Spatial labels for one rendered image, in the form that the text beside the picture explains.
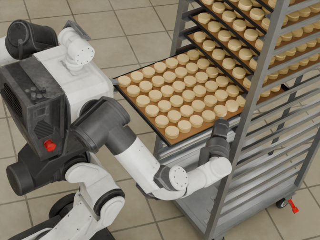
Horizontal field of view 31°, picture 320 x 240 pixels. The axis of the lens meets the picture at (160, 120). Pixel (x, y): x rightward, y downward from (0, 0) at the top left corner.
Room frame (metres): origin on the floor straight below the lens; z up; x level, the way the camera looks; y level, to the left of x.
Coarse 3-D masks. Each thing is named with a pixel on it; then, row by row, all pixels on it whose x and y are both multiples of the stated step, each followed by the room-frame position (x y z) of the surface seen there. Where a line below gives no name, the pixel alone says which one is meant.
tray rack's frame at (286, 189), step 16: (288, 112) 2.17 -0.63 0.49; (176, 160) 2.03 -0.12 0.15; (192, 160) 2.05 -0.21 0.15; (256, 160) 2.13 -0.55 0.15; (304, 160) 2.01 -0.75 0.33; (304, 176) 2.01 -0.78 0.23; (208, 192) 1.86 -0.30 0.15; (272, 192) 1.93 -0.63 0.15; (288, 192) 1.95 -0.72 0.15; (192, 208) 1.74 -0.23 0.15; (208, 208) 1.76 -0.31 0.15; (224, 208) 1.78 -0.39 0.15; (240, 208) 1.79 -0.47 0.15; (256, 208) 1.81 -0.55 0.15; (192, 224) 1.67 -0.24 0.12; (224, 224) 1.68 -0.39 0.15
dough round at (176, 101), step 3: (171, 96) 1.63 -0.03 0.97; (174, 96) 1.63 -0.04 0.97; (177, 96) 1.63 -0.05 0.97; (180, 96) 1.64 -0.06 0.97; (171, 99) 1.61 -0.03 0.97; (174, 99) 1.61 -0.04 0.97; (177, 99) 1.62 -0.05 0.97; (180, 99) 1.62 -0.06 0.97; (171, 102) 1.60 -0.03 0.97; (174, 102) 1.60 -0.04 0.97; (177, 102) 1.60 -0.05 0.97; (180, 102) 1.60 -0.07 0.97; (174, 105) 1.59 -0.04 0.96; (177, 105) 1.59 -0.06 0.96; (180, 105) 1.60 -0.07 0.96
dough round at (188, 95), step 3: (186, 90) 1.67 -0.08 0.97; (189, 90) 1.68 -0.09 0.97; (183, 93) 1.65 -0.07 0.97; (186, 93) 1.66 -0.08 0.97; (189, 93) 1.66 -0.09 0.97; (192, 93) 1.66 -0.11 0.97; (183, 96) 1.64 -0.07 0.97; (186, 96) 1.64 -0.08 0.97; (189, 96) 1.64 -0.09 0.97; (192, 96) 1.65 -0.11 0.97; (183, 99) 1.64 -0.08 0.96; (186, 99) 1.63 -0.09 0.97; (189, 99) 1.63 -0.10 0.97; (192, 99) 1.64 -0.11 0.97
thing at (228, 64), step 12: (192, 36) 1.93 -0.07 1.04; (204, 36) 1.91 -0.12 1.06; (204, 48) 1.85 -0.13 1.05; (216, 48) 1.88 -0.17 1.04; (216, 60) 1.80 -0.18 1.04; (228, 60) 1.79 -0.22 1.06; (312, 60) 1.90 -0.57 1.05; (228, 72) 1.74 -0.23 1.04; (240, 72) 1.73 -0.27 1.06; (276, 72) 1.76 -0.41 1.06; (288, 72) 1.80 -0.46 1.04; (264, 84) 1.71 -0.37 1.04
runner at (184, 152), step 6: (234, 126) 2.27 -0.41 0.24; (228, 132) 2.22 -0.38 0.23; (204, 138) 2.13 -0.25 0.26; (192, 144) 2.07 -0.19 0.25; (198, 144) 2.10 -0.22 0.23; (204, 144) 2.11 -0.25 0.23; (180, 150) 2.02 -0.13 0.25; (186, 150) 2.04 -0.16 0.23; (192, 150) 2.05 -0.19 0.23; (168, 156) 1.96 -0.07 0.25; (174, 156) 1.99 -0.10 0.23; (180, 156) 2.00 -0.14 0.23; (162, 162) 1.94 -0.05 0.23; (168, 162) 1.94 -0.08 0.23
